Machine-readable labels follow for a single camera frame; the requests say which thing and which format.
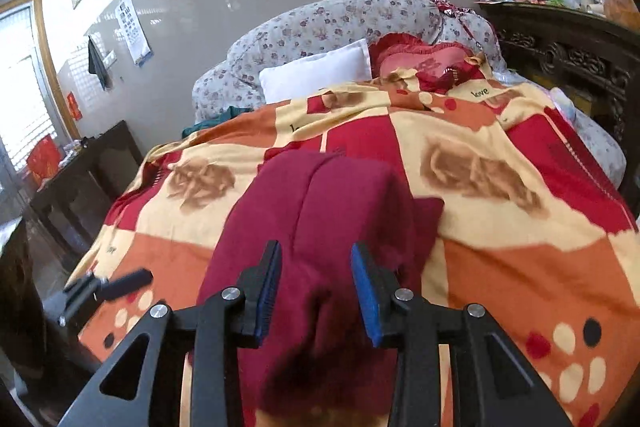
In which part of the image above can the red gift bag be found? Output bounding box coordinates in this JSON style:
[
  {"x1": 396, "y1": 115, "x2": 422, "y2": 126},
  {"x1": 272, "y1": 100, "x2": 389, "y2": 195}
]
[{"x1": 26, "y1": 134, "x2": 63, "y2": 185}]

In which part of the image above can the maroon fleece garment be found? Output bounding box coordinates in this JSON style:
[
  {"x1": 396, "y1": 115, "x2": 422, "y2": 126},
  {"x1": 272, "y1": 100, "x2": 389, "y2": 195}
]
[{"x1": 187, "y1": 151, "x2": 453, "y2": 423}]

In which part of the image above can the orange red cream printed blanket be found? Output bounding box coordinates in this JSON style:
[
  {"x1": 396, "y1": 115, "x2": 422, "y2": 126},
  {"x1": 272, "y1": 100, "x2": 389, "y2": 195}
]
[{"x1": 65, "y1": 74, "x2": 640, "y2": 427}]

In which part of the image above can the dark hanging cloth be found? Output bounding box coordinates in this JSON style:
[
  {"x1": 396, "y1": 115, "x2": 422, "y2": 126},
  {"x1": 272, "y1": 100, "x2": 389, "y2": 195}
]
[{"x1": 87, "y1": 36, "x2": 112, "y2": 92}]

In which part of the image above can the pale pink cloth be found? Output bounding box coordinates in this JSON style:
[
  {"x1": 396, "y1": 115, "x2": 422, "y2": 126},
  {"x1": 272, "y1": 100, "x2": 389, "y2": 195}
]
[{"x1": 549, "y1": 88, "x2": 581, "y2": 120}]

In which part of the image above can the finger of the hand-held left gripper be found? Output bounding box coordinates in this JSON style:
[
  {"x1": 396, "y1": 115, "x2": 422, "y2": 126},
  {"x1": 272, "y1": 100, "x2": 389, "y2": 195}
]
[{"x1": 100, "y1": 269, "x2": 154, "y2": 304}]

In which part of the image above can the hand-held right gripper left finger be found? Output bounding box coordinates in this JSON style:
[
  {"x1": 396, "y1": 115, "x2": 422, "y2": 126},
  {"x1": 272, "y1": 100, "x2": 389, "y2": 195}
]
[{"x1": 57, "y1": 240, "x2": 284, "y2": 427}]

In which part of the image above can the dark carved wooden cabinet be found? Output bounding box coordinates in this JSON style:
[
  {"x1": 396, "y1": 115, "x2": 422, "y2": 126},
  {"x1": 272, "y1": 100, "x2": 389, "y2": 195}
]
[{"x1": 480, "y1": 0, "x2": 636, "y2": 148}]

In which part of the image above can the wooden framed window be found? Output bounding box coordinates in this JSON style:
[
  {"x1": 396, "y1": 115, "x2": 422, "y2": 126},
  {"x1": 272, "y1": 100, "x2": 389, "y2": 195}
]
[{"x1": 0, "y1": 0, "x2": 81, "y2": 192}]

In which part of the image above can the red heart-shaped pillow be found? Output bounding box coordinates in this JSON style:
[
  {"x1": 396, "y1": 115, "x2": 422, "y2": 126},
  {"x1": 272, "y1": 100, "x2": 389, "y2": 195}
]
[{"x1": 369, "y1": 33, "x2": 488, "y2": 95}]

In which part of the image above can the grey floral padded headboard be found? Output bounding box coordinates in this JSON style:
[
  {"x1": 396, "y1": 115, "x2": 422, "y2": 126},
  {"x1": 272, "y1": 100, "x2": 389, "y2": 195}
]
[{"x1": 192, "y1": 0, "x2": 508, "y2": 122}]

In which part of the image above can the white pillow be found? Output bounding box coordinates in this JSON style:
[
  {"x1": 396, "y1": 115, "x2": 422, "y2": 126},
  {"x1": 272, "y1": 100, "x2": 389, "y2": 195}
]
[{"x1": 259, "y1": 39, "x2": 373, "y2": 104}]

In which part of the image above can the dark wooden side table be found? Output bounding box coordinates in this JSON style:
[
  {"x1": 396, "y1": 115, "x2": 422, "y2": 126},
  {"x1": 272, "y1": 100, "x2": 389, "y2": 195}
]
[{"x1": 30, "y1": 121, "x2": 143, "y2": 258}]

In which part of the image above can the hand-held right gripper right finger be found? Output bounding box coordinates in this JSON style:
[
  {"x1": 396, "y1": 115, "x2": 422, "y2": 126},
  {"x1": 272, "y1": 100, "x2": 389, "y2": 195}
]
[{"x1": 350, "y1": 241, "x2": 574, "y2": 427}]

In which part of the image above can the wall calendar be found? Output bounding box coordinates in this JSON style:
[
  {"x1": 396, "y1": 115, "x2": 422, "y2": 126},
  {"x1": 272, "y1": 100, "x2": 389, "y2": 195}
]
[{"x1": 115, "y1": 0, "x2": 152, "y2": 66}]

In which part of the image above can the green cloth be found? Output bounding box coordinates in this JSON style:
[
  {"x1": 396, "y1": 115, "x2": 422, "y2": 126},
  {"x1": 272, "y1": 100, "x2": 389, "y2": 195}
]
[{"x1": 181, "y1": 106, "x2": 256, "y2": 138}]

